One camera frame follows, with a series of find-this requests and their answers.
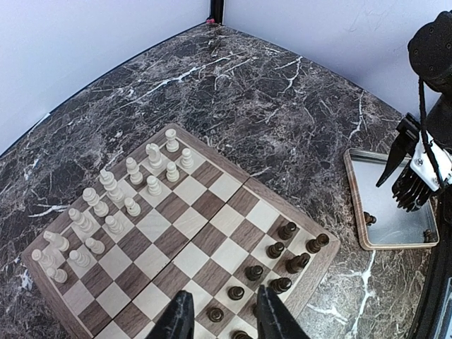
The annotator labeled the white bishop right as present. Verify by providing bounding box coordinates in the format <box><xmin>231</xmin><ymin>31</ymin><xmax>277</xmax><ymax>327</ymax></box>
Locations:
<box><xmin>126</xmin><ymin>157</ymin><xmax>143</xmax><ymax>185</ymax></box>

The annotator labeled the black front mounting rail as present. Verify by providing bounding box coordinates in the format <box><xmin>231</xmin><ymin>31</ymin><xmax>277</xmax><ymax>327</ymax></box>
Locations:
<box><xmin>408</xmin><ymin>195</ymin><xmax>451</xmax><ymax>338</ymax></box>

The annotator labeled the white knight right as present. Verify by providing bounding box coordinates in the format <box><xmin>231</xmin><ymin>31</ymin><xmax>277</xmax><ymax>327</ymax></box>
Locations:
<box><xmin>145</xmin><ymin>143</ymin><xmax>162</xmax><ymax>170</ymax></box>

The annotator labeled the white knight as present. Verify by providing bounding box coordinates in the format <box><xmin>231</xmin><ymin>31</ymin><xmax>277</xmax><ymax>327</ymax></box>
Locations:
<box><xmin>145</xmin><ymin>143</ymin><xmax>162</xmax><ymax>170</ymax></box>
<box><xmin>43</xmin><ymin>231</ymin><xmax>70</xmax><ymax>251</ymax></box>

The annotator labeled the white queen piece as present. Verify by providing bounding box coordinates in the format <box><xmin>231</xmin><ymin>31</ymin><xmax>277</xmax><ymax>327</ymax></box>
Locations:
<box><xmin>82</xmin><ymin>187</ymin><xmax>109</xmax><ymax>218</ymax></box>

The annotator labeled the dark queen piece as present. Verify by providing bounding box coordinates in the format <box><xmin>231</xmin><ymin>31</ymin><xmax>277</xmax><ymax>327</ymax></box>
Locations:
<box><xmin>269</xmin><ymin>277</ymin><xmax>292</xmax><ymax>295</ymax></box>

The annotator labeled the dark chess king piece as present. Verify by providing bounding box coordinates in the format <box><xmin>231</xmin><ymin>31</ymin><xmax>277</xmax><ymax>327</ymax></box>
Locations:
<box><xmin>231</xmin><ymin>331</ymin><xmax>252</xmax><ymax>339</ymax></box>

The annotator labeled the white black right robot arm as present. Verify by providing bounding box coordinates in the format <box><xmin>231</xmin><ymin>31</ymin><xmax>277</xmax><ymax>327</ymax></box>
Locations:
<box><xmin>376</xmin><ymin>11</ymin><xmax>451</xmax><ymax>187</ymax></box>

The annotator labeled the black right frame post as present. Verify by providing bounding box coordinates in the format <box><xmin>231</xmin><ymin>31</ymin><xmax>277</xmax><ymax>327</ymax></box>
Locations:
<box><xmin>207</xmin><ymin>0</ymin><xmax>225</xmax><ymax>25</ymax></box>

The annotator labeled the dark pawn second row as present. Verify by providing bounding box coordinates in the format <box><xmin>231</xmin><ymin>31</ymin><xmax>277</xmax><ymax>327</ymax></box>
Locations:
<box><xmin>266</xmin><ymin>242</ymin><xmax>285</xmax><ymax>259</ymax></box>

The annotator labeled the dark knight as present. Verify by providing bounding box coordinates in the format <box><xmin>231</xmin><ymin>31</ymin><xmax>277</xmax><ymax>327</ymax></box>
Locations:
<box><xmin>285</xmin><ymin>253</ymin><xmax>311</xmax><ymax>274</ymax></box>

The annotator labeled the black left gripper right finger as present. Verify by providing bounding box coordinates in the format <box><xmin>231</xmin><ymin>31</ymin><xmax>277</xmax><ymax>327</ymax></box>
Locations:
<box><xmin>256</xmin><ymin>285</ymin><xmax>309</xmax><ymax>339</ymax></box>

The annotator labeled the white rook right corner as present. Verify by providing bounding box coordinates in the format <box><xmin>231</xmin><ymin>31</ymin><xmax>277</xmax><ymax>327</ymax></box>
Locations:
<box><xmin>165</xmin><ymin>129</ymin><xmax>179</xmax><ymax>153</ymax></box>

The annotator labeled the dark rook corner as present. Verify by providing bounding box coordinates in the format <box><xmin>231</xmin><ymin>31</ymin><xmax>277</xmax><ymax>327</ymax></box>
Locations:
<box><xmin>306</xmin><ymin>233</ymin><xmax>329</xmax><ymax>254</ymax></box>

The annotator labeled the white rook corner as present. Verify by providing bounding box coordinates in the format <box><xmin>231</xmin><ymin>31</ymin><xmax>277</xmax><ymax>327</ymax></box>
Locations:
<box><xmin>165</xmin><ymin>129</ymin><xmax>179</xmax><ymax>153</ymax></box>
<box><xmin>31</xmin><ymin>249</ymin><xmax>56</xmax><ymax>270</ymax></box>

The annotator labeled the white pawn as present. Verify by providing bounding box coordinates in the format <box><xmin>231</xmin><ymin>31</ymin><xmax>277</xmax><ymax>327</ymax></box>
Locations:
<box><xmin>69</xmin><ymin>250</ymin><xmax>90</xmax><ymax>268</ymax></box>
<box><xmin>166</xmin><ymin>162</ymin><xmax>179</xmax><ymax>182</ymax></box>
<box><xmin>85</xmin><ymin>237</ymin><xmax>105</xmax><ymax>254</ymax></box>
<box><xmin>105</xmin><ymin>215</ymin><xmax>124</xmax><ymax>234</ymax></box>
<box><xmin>46</xmin><ymin>267</ymin><xmax>68</xmax><ymax>283</ymax></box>
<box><xmin>124</xmin><ymin>197</ymin><xmax>141</xmax><ymax>217</ymax></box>
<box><xmin>181</xmin><ymin>148</ymin><xmax>194</xmax><ymax>169</ymax></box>
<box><xmin>146</xmin><ymin>175</ymin><xmax>162</xmax><ymax>196</ymax></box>

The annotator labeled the dark pawn square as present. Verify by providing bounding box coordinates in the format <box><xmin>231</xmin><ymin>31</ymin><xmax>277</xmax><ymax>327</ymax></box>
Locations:
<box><xmin>245</xmin><ymin>265</ymin><xmax>263</xmax><ymax>281</ymax></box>

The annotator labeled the white king piece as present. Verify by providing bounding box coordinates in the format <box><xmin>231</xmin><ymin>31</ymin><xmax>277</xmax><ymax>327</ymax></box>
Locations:
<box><xmin>100</xmin><ymin>169</ymin><xmax>125</xmax><ymax>203</ymax></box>

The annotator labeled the wooden tray with metal base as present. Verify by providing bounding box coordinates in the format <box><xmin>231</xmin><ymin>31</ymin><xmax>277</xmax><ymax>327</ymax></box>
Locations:
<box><xmin>343</xmin><ymin>148</ymin><xmax>439</xmax><ymax>251</ymax></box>

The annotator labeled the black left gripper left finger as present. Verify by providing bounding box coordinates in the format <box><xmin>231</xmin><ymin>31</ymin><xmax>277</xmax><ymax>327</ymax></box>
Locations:
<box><xmin>145</xmin><ymin>290</ymin><xmax>194</xmax><ymax>339</ymax></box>

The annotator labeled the white bishop left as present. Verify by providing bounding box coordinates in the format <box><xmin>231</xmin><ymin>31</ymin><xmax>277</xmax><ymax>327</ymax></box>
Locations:
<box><xmin>69</xmin><ymin>208</ymin><xmax>94</xmax><ymax>234</ymax></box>

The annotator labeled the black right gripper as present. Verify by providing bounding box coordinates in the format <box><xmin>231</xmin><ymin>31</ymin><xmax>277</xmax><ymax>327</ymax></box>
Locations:
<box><xmin>376</xmin><ymin>113</ymin><xmax>420</xmax><ymax>187</ymax></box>

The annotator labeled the white knight left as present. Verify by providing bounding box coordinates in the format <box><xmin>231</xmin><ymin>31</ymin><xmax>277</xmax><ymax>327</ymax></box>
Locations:
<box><xmin>43</xmin><ymin>231</ymin><xmax>70</xmax><ymax>251</ymax></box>

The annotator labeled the dark bishop piece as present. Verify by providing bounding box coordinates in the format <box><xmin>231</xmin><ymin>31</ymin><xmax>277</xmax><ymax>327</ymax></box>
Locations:
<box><xmin>207</xmin><ymin>307</ymin><xmax>225</xmax><ymax>323</ymax></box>

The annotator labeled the wooden chess board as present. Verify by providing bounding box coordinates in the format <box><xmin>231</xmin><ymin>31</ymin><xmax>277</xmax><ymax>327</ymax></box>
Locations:
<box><xmin>22</xmin><ymin>124</ymin><xmax>340</xmax><ymax>338</ymax></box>

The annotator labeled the white bishop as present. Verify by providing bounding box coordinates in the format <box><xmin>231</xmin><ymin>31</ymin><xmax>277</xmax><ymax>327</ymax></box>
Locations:
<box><xmin>69</xmin><ymin>208</ymin><xmax>94</xmax><ymax>234</ymax></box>
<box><xmin>126</xmin><ymin>157</ymin><xmax>143</xmax><ymax>185</ymax></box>

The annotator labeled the white rook left corner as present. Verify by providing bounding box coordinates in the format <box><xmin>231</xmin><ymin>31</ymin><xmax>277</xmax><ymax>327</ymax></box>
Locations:
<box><xmin>31</xmin><ymin>249</ymin><xmax>56</xmax><ymax>270</ymax></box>

